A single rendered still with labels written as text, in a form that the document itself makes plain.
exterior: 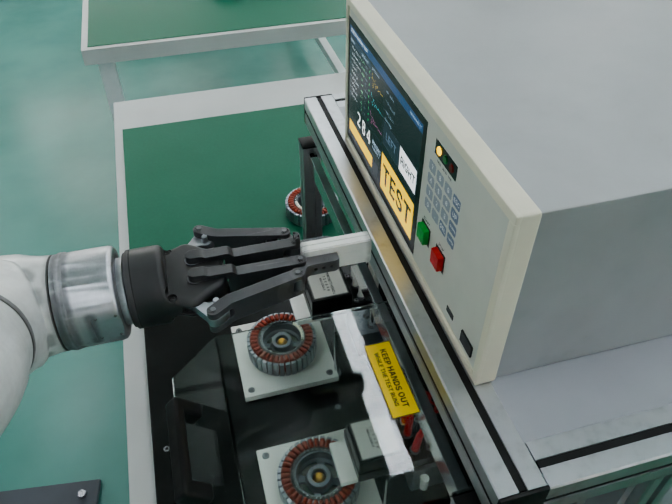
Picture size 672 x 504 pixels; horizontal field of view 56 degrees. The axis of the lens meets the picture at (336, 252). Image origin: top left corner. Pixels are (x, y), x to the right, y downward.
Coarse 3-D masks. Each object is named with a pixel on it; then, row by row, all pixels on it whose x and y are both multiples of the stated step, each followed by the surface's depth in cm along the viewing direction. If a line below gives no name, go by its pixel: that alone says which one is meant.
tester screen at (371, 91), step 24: (360, 48) 75; (360, 72) 77; (384, 72) 68; (360, 96) 78; (384, 96) 69; (384, 120) 71; (408, 120) 63; (408, 144) 65; (408, 192) 68; (408, 240) 71
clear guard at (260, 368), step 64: (320, 320) 72; (384, 320) 72; (192, 384) 69; (256, 384) 65; (320, 384) 65; (192, 448) 64; (256, 448) 60; (320, 448) 60; (384, 448) 60; (448, 448) 60
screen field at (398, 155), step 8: (384, 128) 71; (384, 136) 72; (392, 136) 69; (384, 144) 73; (392, 144) 70; (392, 152) 70; (400, 152) 68; (400, 160) 68; (408, 160) 66; (400, 168) 69; (408, 168) 66; (408, 176) 67; (416, 176) 64; (408, 184) 67
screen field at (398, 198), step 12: (384, 156) 73; (384, 168) 74; (384, 180) 75; (396, 180) 71; (384, 192) 76; (396, 192) 72; (396, 204) 72; (408, 204) 68; (408, 216) 69; (408, 228) 70
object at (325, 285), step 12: (312, 276) 97; (324, 276) 97; (336, 276) 97; (348, 276) 100; (312, 288) 95; (324, 288) 95; (336, 288) 95; (348, 288) 95; (300, 300) 99; (312, 300) 94; (324, 300) 94; (336, 300) 94; (348, 300) 95; (360, 300) 97; (384, 300) 97; (300, 312) 97; (312, 312) 95; (324, 312) 95
